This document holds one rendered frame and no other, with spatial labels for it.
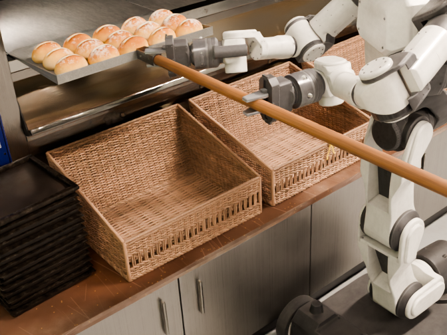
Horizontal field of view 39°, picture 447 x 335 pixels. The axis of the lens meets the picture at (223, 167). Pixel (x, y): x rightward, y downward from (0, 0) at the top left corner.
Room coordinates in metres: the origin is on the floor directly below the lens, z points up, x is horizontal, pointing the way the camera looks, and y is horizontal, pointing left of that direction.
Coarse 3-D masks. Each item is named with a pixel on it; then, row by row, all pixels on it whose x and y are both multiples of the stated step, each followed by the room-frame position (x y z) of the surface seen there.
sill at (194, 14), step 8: (208, 0) 2.42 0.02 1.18; (216, 0) 2.41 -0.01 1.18; (224, 0) 2.41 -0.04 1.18; (232, 0) 2.43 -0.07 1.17; (240, 0) 2.45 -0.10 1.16; (248, 0) 2.48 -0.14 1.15; (256, 0) 2.50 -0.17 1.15; (184, 8) 2.33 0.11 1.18; (192, 8) 2.32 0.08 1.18; (200, 8) 2.33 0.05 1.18; (208, 8) 2.36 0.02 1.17; (216, 8) 2.38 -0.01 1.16; (224, 8) 2.40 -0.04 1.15; (232, 8) 2.43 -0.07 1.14; (184, 16) 2.29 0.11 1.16; (192, 16) 2.31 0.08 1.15; (200, 16) 2.33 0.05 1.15; (8, 56) 1.91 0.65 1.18; (16, 64) 1.89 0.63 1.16; (24, 64) 1.90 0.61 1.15
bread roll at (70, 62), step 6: (72, 54) 1.73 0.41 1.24; (60, 60) 1.70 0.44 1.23; (66, 60) 1.70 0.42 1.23; (72, 60) 1.71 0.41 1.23; (78, 60) 1.72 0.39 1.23; (84, 60) 1.73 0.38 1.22; (60, 66) 1.69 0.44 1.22; (66, 66) 1.69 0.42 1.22; (72, 66) 1.69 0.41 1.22; (78, 66) 1.70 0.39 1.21; (60, 72) 1.68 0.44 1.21
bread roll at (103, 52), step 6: (96, 48) 1.78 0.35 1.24; (102, 48) 1.77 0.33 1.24; (108, 48) 1.78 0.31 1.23; (114, 48) 1.80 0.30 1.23; (90, 54) 1.76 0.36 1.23; (96, 54) 1.76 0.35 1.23; (102, 54) 1.76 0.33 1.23; (108, 54) 1.77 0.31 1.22; (114, 54) 1.78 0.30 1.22; (90, 60) 1.75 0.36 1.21; (96, 60) 1.75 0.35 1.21
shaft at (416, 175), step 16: (160, 64) 1.71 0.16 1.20; (176, 64) 1.66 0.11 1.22; (192, 80) 1.59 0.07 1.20; (208, 80) 1.54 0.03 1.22; (240, 96) 1.43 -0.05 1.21; (272, 112) 1.34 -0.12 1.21; (288, 112) 1.32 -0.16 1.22; (304, 128) 1.26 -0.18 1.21; (320, 128) 1.23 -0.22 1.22; (336, 144) 1.18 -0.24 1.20; (352, 144) 1.15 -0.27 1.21; (368, 160) 1.11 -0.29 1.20; (384, 160) 1.08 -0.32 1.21; (400, 160) 1.07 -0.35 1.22; (400, 176) 1.05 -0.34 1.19; (416, 176) 1.02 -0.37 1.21; (432, 176) 1.01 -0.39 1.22
